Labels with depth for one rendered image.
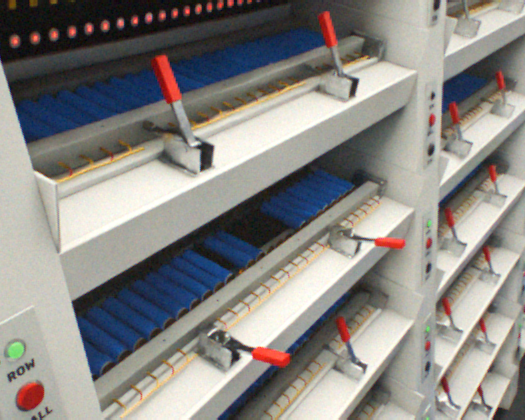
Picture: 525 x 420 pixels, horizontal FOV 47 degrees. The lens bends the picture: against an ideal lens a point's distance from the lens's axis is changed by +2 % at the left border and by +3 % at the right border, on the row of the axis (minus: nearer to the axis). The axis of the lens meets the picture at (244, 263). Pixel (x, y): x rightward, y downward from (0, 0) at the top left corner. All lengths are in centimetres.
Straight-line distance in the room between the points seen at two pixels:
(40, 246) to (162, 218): 11
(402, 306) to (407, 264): 8
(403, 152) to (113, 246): 57
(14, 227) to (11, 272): 3
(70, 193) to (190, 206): 10
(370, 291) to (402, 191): 18
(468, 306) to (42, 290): 115
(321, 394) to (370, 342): 15
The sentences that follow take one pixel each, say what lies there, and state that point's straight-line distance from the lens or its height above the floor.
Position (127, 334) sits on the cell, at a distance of 58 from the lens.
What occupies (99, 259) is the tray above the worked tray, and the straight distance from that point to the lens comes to 43.
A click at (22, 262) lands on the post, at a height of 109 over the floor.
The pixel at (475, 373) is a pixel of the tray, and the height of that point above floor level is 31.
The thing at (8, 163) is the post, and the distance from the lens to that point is 37.
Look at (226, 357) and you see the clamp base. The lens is 58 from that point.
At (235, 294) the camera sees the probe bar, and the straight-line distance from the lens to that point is 63.
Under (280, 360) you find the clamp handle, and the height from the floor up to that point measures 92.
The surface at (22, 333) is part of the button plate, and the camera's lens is 40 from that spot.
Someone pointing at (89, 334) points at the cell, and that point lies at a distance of 59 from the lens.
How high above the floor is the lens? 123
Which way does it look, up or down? 25 degrees down
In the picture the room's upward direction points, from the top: 7 degrees counter-clockwise
